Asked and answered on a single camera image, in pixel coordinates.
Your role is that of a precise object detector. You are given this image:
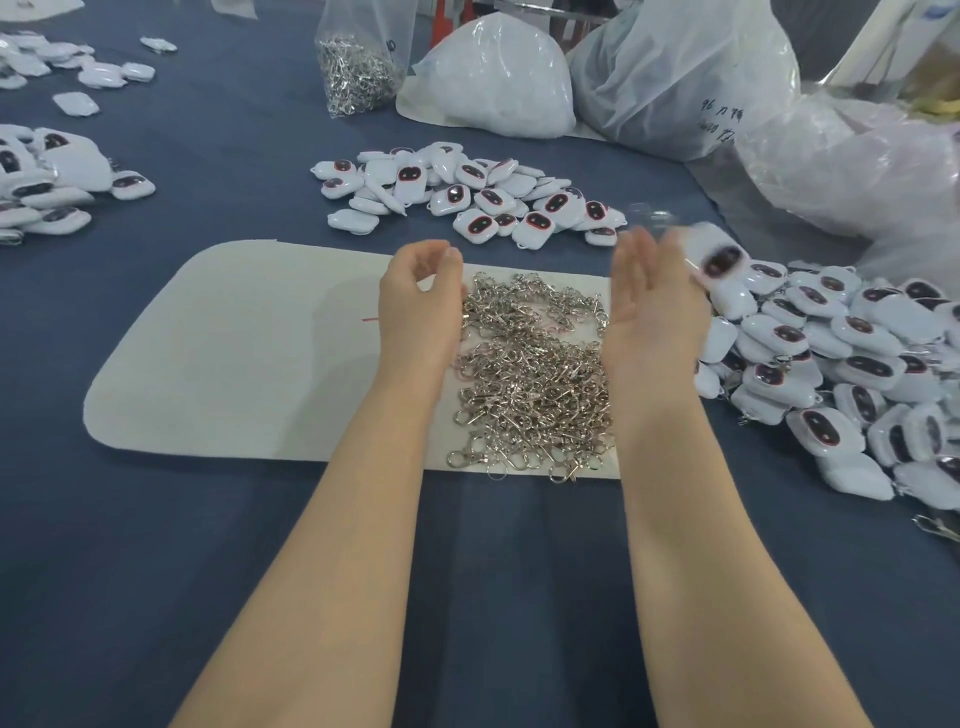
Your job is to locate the large translucent plastic bag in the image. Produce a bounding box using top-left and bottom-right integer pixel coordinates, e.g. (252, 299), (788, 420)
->
(568, 0), (804, 164)

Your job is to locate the person's left forearm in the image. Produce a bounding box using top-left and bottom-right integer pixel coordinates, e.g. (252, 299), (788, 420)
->
(168, 378), (449, 728)

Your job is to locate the person's right forearm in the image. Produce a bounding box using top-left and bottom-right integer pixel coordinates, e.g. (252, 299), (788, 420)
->
(615, 402), (875, 728)

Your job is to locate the pile of finished fobs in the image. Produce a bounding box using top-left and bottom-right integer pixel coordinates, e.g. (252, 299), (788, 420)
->
(693, 258), (960, 545)

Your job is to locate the white charm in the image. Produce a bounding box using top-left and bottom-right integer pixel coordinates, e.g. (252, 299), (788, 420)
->
(630, 204), (752, 291)

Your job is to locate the cream felt work mat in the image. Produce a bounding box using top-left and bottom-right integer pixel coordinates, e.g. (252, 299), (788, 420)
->
(82, 240), (623, 482)

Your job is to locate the round white plastic bag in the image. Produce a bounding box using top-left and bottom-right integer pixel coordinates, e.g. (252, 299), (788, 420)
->
(396, 12), (578, 141)

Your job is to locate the flat white board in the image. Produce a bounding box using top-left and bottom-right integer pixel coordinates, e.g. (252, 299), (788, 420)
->
(0, 0), (86, 24)

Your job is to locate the person's right hand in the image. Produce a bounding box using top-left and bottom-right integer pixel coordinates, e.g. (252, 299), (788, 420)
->
(601, 228), (713, 425)

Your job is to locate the white plastic sheet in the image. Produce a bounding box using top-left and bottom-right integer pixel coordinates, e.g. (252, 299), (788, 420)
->
(828, 0), (960, 95)

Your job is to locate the crumpled clear plastic bag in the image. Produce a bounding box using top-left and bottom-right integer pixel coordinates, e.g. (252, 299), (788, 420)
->
(735, 93), (960, 294)

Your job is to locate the person's left hand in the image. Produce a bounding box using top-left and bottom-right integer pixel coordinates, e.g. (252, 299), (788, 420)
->
(376, 240), (468, 389)

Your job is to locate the pile of metal clasps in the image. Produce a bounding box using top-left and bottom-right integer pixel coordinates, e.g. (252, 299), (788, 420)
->
(445, 273), (617, 485)

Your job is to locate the clear bag of metal clasps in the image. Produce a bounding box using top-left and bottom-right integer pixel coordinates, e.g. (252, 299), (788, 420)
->
(315, 0), (417, 120)

